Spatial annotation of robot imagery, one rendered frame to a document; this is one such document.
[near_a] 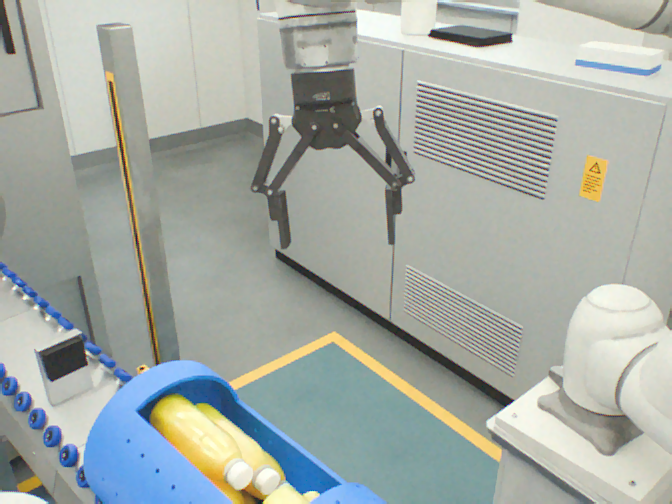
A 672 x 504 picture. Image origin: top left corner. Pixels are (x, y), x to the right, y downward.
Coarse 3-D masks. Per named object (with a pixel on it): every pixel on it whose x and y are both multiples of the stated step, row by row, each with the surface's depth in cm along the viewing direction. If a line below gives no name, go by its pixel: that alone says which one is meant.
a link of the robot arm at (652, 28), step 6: (666, 6) 84; (666, 12) 84; (660, 18) 85; (666, 18) 85; (654, 24) 86; (660, 24) 86; (666, 24) 86; (642, 30) 89; (648, 30) 88; (654, 30) 88; (660, 30) 88; (666, 30) 87
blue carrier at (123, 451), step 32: (128, 384) 107; (160, 384) 106; (192, 384) 117; (224, 384) 116; (128, 416) 102; (256, 416) 116; (96, 448) 103; (128, 448) 99; (160, 448) 96; (288, 448) 112; (96, 480) 103; (128, 480) 97; (160, 480) 93; (192, 480) 91; (288, 480) 113; (320, 480) 107
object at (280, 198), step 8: (280, 192) 80; (280, 200) 79; (280, 208) 79; (280, 216) 79; (280, 224) 80; (288, 224) 82; (280, 232) 80; (288, 232) 82; (280, 240) 80; (288, 240) 82
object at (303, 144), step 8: (312, 128) 75; (304, 136) 75; (312, 136) 75; (304, 144) 76; (296, 152) 77; (304, 152) 79; (288, 160) 77; (296, 160) 77; (288, 168) 77; (280, 176) 78; (272, 184) 78; (280, 184) 78; (272, 192) 79
